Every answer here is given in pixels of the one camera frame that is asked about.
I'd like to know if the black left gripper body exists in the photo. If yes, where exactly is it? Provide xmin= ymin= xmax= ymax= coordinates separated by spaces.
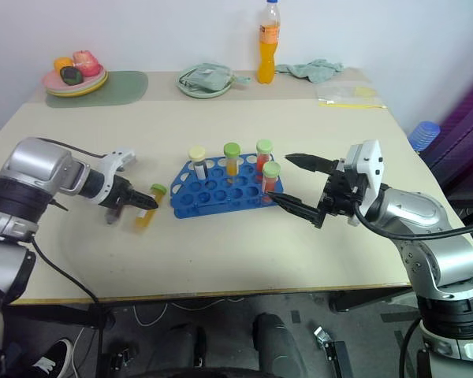
xmin=102 ymin=175 xmax=137 ymax=210

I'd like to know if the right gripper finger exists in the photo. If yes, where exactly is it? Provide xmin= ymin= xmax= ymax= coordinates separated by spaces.
xmin=284 ymin=152 xmax=341 ymax=175
xmin=266 ymin=191 xmax=326 ymax=230

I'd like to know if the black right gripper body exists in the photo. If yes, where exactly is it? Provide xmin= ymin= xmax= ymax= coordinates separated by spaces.
xmin=317 ymin=157 xmax=371 ymax=220

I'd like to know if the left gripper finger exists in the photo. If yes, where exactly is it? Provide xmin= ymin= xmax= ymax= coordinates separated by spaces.
xmin=128 ymin=188 xmax=160 ymax=211
xmin=104 ymin=197 xmax=128 ymax=227

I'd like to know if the orange liquid tube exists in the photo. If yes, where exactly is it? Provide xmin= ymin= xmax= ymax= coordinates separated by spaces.
xmin=133 ymin=183 xmax=167 ymax=235
xmin=222 ymin=142 xmax=242 ymax=177

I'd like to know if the blue test tube rack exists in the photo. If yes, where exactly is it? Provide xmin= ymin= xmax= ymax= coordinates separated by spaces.
xmin=169 ymin=154 xmax=286 ymax=220

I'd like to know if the red liquid tube, green cap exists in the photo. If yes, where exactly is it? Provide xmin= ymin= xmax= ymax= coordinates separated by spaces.
xmin=261 ymin=161 xmax=282 ymax=204
xmin=255 ymin=139 xmax=274 ymax=173

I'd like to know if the dark liquid tube, yellow cap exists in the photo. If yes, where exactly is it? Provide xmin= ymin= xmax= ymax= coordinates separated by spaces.
xmin=187 ymin=145 xmax=209 ymax=180

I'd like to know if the yellow plastic strip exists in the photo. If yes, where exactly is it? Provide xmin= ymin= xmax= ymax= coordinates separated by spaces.
xmin=318 ymin=99 xmax=388 ymax=111

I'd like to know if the clear plastic bag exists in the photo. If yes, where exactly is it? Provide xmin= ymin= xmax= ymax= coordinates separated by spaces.
xmin=315 ymin=83 xmax=379 ymax=106

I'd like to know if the crumpled green cloth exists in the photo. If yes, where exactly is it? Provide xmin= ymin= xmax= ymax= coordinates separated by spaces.
xmin=275 ymin=58 xmax=345 ymax=85

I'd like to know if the blue bottle cap stack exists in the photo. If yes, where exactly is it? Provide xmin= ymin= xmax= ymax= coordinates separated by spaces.
xmin=408 ymin=120 xmax=441 ymax=153

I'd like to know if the green placemat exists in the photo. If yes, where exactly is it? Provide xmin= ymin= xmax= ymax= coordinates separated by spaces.
xmin=44 ymin=70 xmax=150 ymax=109

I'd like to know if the orange soda bottle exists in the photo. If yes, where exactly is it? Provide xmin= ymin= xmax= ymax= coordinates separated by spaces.
xmin=257 ymin=0 xmax=282 ymax=85

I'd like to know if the stack of pastel plates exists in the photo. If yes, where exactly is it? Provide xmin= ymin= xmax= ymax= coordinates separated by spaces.
xmin=42 ymin=67 xmax=110 ymax=98

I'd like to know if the pale green plate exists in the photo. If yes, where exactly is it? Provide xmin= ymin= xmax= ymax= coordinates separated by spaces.
xmin=176 ymin=65 xmax=235 ymax=99

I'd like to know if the dark toy avocado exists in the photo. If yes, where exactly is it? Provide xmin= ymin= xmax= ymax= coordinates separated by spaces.
xmin=59 ymin=65 xmax=84 ymax=86

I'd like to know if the pink toy peach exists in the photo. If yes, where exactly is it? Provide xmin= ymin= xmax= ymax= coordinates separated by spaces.
xmin=72 ymin=50 xmax=103 ymax=78

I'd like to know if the dark rounded shape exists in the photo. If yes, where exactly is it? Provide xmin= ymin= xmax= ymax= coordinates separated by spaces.
xmin=253 ymin=313 xmax=305 ymax=378

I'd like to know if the purple fabric furniture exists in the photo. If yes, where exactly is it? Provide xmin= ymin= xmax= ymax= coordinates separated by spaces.
xmin=419 ymin=58 xmax=473 ymax=206

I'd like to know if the black and white shoe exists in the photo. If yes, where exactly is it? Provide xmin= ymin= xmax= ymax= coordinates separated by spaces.
xmin=20 ymin=337 xmax=76 ymax=378

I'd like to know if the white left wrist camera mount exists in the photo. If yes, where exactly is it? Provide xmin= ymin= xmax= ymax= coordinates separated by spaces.
xmin=87 ymin=147 xmax=137 ymax=206

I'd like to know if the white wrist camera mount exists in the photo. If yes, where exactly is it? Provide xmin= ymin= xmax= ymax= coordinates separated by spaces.
xmin=345 ymin=139 xmax=385 ymax=228
xmin=87 ymin=147 xmax=137 ymax=206

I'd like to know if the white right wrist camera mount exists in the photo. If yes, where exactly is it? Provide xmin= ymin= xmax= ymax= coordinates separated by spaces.
xmin=345 ymin=139 xmax=385 ymax=228

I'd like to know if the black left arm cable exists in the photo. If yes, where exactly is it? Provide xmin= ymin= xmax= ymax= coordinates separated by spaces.
xmin=30 ymin=136 xmax=108 ymax=378

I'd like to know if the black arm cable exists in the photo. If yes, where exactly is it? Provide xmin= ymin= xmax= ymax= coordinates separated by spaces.
xmin=30 ymin=136 xmax=108 ymax=378
xmin=352 ymin=196 xmax=473 ymax=242

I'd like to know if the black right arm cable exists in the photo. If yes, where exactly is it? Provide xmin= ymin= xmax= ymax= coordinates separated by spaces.
xmin=352 ymin=196 xmax=473 ymax=242

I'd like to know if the white floor cable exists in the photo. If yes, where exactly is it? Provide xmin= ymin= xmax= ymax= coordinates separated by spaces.
xmin=132 ymin=295 xmax=246 ymax=328

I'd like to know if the black table frame bar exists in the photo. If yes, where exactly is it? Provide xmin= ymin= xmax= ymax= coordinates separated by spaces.
xmin=329 ymin=286 xmax=415 ymax=314

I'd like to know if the metal floor bracket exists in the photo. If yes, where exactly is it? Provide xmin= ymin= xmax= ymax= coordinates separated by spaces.
xmin=313 ymin=325 xmax=350 ymax=378

